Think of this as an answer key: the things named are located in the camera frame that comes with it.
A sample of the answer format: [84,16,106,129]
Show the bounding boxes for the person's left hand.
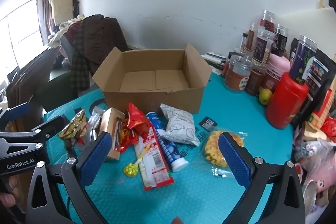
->
[0,177,28,207]

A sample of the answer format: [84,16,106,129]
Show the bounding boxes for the orange red box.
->
[311,90,334,130]

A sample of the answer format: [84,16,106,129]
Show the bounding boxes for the clear jar black label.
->
[272,24,289,56]

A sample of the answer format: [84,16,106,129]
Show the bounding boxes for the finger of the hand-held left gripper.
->
[0,102,30,132]
[0,115,66,153]

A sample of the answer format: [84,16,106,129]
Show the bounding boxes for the white bread print packet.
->
[160,103,201,147]

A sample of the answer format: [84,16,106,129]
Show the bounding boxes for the brown cardboard box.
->
[92,42,213,115]

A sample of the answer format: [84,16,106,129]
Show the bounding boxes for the long clear red-label packet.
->
[134,126,175,191]

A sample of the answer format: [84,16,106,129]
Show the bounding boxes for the blue white plastic bottle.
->
[146,112,189,172]

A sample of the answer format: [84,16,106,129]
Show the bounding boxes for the small yellow candy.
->
[124,158,144,177]

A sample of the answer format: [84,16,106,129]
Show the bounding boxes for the waffle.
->
[202,130,247,177]

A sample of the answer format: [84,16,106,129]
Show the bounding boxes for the tall clear jar dark label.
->
[260,10,276,31]

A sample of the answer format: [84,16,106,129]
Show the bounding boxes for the teal bubble mat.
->
[43,73,294,224]

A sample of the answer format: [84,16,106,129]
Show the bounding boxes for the red gold figure candy packet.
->
[58,109,87,149]

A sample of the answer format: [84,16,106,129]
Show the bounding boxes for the clear jar brown label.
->
[224,55,254,94]

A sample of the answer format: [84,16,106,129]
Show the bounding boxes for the gold brown snack box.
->
[99,108,126,161]

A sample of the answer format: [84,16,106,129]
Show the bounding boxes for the plaid cloth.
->
[69,22,92,90]

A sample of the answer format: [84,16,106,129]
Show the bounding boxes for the purple label clear jar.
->
[289,35,318,85]

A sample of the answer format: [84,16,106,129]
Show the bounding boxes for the dark brown jar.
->
[245,64,267,96]

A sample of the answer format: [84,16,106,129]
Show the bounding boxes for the pink canister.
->
[261,54,291,94]

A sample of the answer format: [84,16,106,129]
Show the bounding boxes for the red canister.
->
[266,72,310,130]

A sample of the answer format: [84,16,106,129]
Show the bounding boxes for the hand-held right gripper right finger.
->
[218,132,306,224]

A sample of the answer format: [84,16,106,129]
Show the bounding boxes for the clear jar with grains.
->
[252,27,276,67]

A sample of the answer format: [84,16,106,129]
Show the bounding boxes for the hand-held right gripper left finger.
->
[25,132,113,224]

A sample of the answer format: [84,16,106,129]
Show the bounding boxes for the brown curtain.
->
[37,0,57,43]

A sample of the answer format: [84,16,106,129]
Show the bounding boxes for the black printed pouch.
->
[306,48,332,109]

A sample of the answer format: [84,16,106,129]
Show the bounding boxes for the narrow clear jar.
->
[244,23,259,54]

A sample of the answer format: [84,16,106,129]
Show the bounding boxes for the silver foil snack packet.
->
[85,106,107,146]

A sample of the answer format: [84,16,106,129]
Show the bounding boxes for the red crinkled snack packet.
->
[119,103,153,153]

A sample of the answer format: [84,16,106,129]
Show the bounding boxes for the yellow green fruit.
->
[259,88,273,105]

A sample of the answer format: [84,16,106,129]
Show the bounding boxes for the cream pillow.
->
[50,0,74,26]

